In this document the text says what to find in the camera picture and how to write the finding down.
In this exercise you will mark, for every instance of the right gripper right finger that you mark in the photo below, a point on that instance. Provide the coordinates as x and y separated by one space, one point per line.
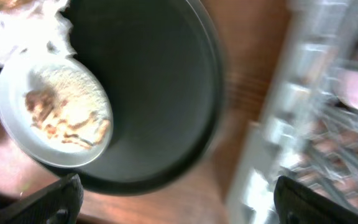
296 203

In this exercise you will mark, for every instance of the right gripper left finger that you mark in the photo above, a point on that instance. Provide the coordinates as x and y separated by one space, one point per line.
59 202

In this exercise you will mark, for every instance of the grey dishwasher rack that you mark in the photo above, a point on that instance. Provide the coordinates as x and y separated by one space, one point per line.
305 131

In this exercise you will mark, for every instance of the grey plate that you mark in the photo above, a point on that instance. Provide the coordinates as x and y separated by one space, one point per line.
14 84

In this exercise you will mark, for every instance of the food scraps on plate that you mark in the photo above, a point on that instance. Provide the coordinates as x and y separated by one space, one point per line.
69 106

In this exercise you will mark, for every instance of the crumpled white tissue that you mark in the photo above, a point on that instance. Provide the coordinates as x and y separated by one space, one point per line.
35 27

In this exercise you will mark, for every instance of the round black serving tray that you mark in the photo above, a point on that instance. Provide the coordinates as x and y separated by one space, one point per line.
160 64

